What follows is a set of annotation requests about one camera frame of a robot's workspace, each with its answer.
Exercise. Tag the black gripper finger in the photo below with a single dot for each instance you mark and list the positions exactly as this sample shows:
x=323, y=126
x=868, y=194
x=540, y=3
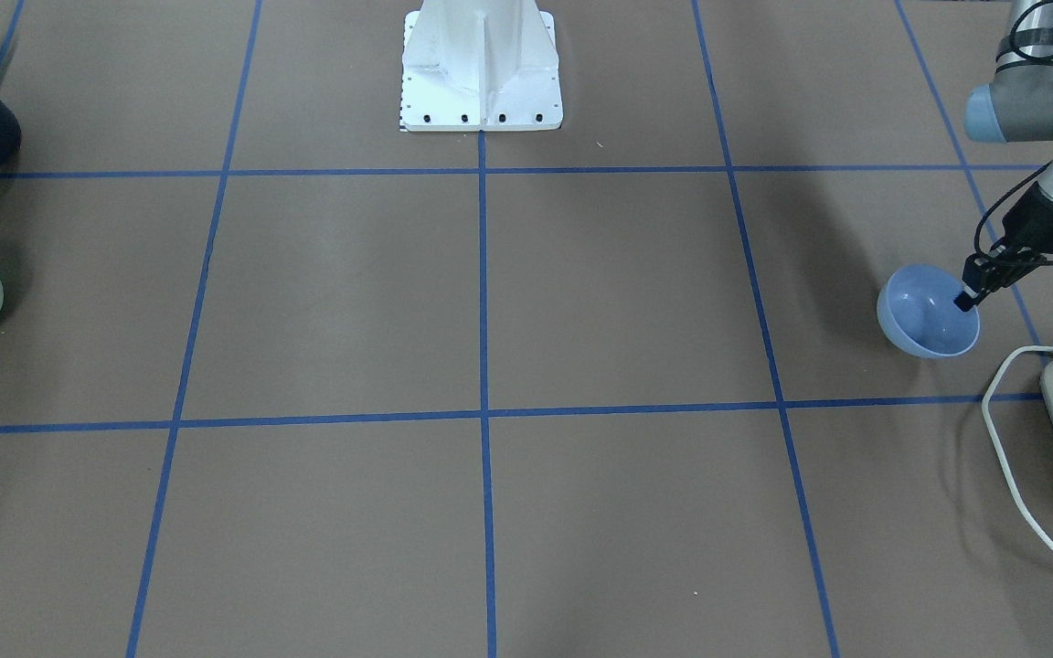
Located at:
x=982, y=277

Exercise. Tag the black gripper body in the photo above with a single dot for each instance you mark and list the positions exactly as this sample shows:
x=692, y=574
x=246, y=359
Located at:
x=1026, y=240

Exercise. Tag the blue bowl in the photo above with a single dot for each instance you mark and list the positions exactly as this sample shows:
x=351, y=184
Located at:
x=917, y=311

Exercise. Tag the white camera stand post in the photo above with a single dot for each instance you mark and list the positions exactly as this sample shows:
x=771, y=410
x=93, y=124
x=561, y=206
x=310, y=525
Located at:
x=480, y=66

